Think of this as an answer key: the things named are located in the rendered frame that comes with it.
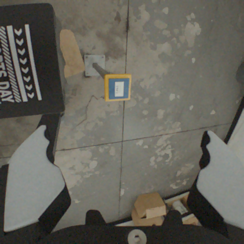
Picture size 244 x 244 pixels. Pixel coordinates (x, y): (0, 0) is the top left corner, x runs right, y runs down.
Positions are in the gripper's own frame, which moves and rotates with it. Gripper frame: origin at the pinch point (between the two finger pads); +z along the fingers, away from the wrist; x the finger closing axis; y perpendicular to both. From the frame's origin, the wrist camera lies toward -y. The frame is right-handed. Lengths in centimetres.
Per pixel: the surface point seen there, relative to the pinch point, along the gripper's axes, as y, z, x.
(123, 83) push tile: 9, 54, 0
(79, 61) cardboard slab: 8, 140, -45
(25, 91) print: 11, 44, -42
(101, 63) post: 9, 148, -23
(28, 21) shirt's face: -16, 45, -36
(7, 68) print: 0, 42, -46
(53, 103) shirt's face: 17, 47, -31
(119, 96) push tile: 16, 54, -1
